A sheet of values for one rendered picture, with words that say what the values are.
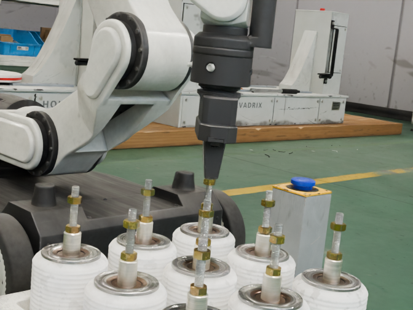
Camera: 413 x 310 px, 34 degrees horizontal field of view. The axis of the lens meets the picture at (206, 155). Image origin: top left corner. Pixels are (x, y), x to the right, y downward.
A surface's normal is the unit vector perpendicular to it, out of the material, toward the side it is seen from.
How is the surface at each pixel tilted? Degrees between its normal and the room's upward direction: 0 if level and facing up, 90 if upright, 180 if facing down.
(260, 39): 90
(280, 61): 90
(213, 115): 90
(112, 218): 46
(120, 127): 90
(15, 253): 55
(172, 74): 117
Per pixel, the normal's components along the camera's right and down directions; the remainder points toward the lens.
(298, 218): -0.72, 0.04
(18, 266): 0.66, -0.21
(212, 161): 0.07, 0.18
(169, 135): 0.69, 0.18
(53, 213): 0.56, -0.56
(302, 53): -0.61, -0.36
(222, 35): 0.00, -0.58
